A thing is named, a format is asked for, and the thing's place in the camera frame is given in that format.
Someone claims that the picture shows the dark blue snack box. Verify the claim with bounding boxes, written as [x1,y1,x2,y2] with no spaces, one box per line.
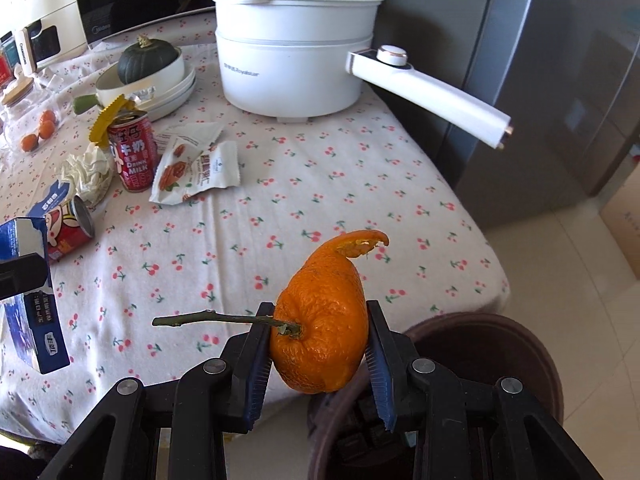
[1,181,72,374]

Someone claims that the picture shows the small orange fruit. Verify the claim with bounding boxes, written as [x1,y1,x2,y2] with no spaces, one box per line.
[38,120,56,140]
[39,110,56,124]
[20,133,39,153]

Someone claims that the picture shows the cream bowl with handle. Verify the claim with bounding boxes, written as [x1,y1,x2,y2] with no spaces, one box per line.
[73,49,190,115]

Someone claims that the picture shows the brown trash bin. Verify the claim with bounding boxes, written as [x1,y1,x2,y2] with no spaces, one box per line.
[308,313,580,479]

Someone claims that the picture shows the white pecan kernels packet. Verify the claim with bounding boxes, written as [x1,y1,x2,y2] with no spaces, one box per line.
[150,122,222,206]

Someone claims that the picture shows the white electric cooking pot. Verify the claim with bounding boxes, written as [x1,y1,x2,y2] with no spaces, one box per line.
[213,0,512,148]

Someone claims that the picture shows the dark green pumpkin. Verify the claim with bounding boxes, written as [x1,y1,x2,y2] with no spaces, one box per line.
[117,35,179,84]

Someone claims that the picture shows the grey refrigerator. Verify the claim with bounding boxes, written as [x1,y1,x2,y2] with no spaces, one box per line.
[374,0,639,229]

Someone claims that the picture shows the white tissue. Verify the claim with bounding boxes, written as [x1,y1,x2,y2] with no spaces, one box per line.
[58,143,115,208]

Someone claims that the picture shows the cherry print tablecloth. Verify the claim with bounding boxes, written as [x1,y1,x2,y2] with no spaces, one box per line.
[1,13,509,443]

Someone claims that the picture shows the white snack packet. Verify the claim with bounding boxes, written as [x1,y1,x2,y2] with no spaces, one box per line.
[184,141,241,197]

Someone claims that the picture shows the cream air fryer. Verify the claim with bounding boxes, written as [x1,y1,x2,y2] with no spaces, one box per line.
[8,0,88,75]

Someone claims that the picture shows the orange peel with stem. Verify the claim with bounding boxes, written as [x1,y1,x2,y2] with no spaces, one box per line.
[152,230,390,394]

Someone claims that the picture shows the red cartoon drink can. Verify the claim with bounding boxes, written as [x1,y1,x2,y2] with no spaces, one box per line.
[44,196,96,261]

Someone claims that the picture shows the lower cardboard box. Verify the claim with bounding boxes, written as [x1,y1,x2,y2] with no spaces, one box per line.
[600,167,640,278]

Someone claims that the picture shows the yellow snack wrapper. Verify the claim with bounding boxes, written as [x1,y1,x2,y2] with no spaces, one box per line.
[89,94,137,150]

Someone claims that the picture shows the red milk drink can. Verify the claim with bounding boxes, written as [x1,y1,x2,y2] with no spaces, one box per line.
[107,110,158,193]

